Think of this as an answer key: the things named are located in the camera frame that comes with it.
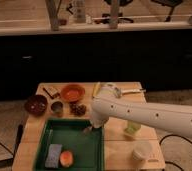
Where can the orange bowl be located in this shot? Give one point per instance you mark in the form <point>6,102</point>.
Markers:
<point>72,93</point>

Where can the blue grey sponge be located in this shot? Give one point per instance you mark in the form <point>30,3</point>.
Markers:
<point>52,158</point>

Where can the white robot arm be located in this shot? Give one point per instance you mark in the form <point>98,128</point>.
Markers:
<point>107,103</point>

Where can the orange peach fruit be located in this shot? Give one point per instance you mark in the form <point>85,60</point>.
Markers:
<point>66,158</point>

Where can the bunch of dark grapes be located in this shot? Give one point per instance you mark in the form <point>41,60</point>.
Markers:
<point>77,110</point>

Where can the yellow banana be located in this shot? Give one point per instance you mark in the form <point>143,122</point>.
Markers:
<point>96,89</point>

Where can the silver fork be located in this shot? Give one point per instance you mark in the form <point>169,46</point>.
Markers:
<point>87,129</point>

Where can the white plastic cup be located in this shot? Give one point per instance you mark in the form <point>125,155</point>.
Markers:
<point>142,150</point>

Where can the yellowish white gripper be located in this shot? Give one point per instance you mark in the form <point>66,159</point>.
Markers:
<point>96,123</point>

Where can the wooden table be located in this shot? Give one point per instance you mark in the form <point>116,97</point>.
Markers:
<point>118,147</point>

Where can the dark red bowl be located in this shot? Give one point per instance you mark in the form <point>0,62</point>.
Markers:
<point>36,105</point>

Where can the green plastic tray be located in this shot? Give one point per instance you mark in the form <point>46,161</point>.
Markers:
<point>87,148</point>

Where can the brown chocolate bar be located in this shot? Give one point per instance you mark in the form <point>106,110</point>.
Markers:
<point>52,92</point>

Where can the green plastic cup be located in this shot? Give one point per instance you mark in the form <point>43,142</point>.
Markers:
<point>132,127</point>

